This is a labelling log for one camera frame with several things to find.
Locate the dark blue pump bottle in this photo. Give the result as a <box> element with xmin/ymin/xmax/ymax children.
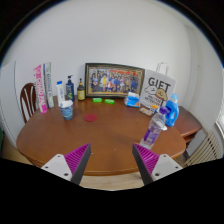
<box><xmin>65</xmin><ymin>74</ymin><xmax>76</xmax><ymax>102</ymax></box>

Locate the white paper gift bag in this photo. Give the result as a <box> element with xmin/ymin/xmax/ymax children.
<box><xmin>139</xmin><ymin>62</ymin><xmax>177</xmax><ymax>113</ymax></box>

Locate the blue detergent bottle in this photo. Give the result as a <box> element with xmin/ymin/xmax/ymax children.
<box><xmin>164</xmin><ymin>93</ymin><xmax>180</xmax><ymax>128</ymax></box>

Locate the dark wooden chair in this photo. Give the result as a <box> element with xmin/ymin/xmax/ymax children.
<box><xmin>19</xmin><ymin>82</ymin><xmax>38</xmax><ymax>124</ymax></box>

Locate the flat round red coaster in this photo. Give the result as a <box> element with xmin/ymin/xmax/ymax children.
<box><xmin>83</xmin><ymin>113</ymin><xmax>98</xmax><ymax>123</ymax></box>

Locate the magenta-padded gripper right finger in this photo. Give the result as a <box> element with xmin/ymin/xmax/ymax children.
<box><xmin>132</xmin><ymin>143</ymin><xmax>184</xmax><ymax>186</ymax></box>

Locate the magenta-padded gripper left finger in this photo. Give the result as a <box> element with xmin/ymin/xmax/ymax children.
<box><xmin>41</xmin><ymin>143</ymin><xmax>92</xmax><ymax>185</ymax></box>

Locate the white radiator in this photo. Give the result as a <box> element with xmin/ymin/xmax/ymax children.
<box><xmin>184</xmin><ymin>130</ymin><xmax>224</xmax><ymax>167</ymax></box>

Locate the tall pink tube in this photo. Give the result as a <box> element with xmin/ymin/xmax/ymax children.
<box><xmin>32</xmin><ymin>64</ymin><xmax>48</xmax><ymax>114</ymax></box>

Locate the blue patterned mug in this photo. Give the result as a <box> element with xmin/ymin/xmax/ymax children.
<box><xmin>59</xmin><ymin>99</ymin><xmax>74</xmax><ymax>121</ymax></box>

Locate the blue tissue pack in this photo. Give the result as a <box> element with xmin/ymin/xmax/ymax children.
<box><xmin>124</xmin><ymin>91</ymin><xmax>141</xmax><ymax>108</ymax></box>

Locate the tall white green-edged tube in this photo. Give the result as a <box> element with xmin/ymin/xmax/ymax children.
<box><xmin>43</xmin><ymin>61</ymin><xmax>55</xmax><ymax>109</ymax></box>

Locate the clear purple-capped water bottle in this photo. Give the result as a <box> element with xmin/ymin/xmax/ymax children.
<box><xmin>139</xmin><ymin>105</ymin><xmax>169</xmax><ymax>150</ymax></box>

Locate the white refrigerator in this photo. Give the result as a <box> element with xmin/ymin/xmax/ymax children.
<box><xmin>0</xmin><ymin>61</ymin><xmax>25</xmax><ymax>146</ymax></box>

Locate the colourful puzzle cube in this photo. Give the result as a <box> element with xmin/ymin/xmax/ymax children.
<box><xmin>139</xmin><ymin>104</ymin><xmax>158</xmax><ymax>117</ymax></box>

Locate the dark amber pump bottle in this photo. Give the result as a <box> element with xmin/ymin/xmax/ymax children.
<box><xmin>76</xmin><ymin>78</ymin><xmax>86</xmax><ymax>102</ymax></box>

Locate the framed group photo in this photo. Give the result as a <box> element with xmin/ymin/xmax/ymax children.
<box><xmin>84</xmin><ymin>62</ymin><xmax>146</xmax><ymax>99</ymax></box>

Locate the white blue-capped lotion bottle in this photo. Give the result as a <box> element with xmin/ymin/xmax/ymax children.
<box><xmin>55</xmin><ymin>80</ymin><xmax>66</xmax><ymax>107</ymax></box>

